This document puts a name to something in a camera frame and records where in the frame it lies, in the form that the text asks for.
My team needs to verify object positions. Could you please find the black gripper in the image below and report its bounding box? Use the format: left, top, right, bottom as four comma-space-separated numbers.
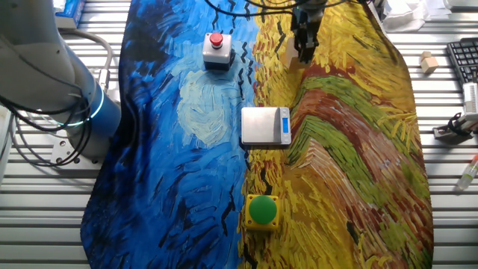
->
290, 4, 325, 65

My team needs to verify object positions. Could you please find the pale wooden block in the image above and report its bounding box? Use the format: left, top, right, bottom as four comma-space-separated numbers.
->
285, 37, 311, 70

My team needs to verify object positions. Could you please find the silver digital scale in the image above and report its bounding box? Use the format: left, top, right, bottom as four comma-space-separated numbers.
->
240, 106, 292, 146

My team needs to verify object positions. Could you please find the red button grey box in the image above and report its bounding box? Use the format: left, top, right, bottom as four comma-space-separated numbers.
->
202, 31, 235, 72

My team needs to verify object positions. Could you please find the white crumpled paper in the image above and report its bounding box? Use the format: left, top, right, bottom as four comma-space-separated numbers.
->
381, 0, 447, 34

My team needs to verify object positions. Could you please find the pale wooden cube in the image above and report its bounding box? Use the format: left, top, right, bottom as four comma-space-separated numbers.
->
420, 56, 440, 75

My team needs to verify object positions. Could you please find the black keyboard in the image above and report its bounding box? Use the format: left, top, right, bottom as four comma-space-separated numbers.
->
447, 37, 478, 86

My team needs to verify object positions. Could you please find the grey flat device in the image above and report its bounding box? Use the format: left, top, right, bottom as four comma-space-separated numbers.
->
443, 0, 478, 11

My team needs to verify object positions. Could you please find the black clamp tool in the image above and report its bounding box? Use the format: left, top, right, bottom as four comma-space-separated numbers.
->
432, 111, 478, 142

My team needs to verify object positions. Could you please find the green button yellow box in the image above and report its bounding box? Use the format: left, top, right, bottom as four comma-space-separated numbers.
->
244, 193, 281, 232

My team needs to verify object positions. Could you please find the painted blue yellow mat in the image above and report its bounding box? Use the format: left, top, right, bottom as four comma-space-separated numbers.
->
80, 0, 435, 269

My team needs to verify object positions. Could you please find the plastic tube green label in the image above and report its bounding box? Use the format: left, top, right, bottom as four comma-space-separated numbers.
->
457, 155, 478, 191

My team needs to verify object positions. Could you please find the blue tissue box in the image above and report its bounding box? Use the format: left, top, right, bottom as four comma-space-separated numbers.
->
55, 0, 87, 30

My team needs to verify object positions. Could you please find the white plastic box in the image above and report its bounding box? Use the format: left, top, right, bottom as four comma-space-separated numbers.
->
0, 108, 16, 180

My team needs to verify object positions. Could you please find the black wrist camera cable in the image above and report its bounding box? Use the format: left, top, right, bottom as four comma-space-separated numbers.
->
203, 0, 351, 18

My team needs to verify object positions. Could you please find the silver ribbed camera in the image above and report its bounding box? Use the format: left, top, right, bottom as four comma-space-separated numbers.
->
462, 81, 478, 116

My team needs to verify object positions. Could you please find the grey robot hose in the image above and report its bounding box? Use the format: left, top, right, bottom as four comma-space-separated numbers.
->
59, 28, 114, 94

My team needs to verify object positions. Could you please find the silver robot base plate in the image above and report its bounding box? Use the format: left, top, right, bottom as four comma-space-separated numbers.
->
50, 129, 105, 171

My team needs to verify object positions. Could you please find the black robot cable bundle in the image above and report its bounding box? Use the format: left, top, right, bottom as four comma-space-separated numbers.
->
0, 87, 93, 169

